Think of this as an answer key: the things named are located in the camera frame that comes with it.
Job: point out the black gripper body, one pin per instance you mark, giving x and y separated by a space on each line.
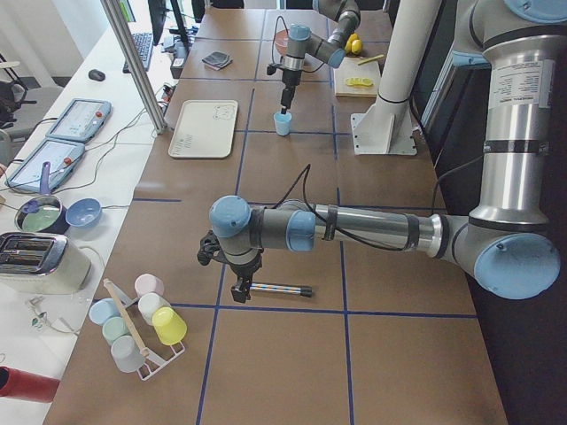
246 267
291 79

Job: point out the steel muddler black tip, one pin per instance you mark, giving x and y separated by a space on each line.
302 291

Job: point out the light blue cup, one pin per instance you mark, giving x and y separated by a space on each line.
282 122

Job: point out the yellow cup on rack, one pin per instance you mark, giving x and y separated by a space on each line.
169 326

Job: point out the white cup on rack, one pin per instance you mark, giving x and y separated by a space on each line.
149 303

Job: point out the pink cup on rack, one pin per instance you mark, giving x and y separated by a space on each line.
148 283

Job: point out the grey cup on rack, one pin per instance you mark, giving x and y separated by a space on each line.
126 354

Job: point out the green cup on rack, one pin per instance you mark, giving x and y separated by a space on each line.
113 329

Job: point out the blue cup on rack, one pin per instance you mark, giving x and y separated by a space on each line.
103 310

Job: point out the pink bowl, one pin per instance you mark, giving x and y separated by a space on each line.
281 41

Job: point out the wooden cutting board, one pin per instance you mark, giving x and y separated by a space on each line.
348 68

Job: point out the lemon slices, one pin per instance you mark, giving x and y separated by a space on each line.
359 82

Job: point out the grey folded cloth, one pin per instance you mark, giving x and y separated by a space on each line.
217 60

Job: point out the cream bear tray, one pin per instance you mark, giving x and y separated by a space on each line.
204 129

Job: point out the yellow-green knife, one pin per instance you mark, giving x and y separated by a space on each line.
370 59

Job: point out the black keyboard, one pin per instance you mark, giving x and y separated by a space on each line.
144 47

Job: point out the blue bowl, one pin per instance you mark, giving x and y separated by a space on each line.
84 213

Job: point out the black computer mouse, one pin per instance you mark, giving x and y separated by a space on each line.
96 75

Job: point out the teach pendant far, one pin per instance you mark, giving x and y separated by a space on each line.
81 120

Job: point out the teach pendant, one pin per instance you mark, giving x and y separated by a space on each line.
63 157
81 120

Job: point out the blue saucepan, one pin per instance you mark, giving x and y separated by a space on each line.
44 213

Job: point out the cream toaster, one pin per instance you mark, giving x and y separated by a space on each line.
47 264

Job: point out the teach pendant near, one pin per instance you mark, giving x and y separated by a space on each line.
63 157

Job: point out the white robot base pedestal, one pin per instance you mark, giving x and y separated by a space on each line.
386 127

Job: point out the white wire cup rack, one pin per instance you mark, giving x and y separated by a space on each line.
154 361

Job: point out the aluminium frame post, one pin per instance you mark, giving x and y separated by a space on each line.
121 30

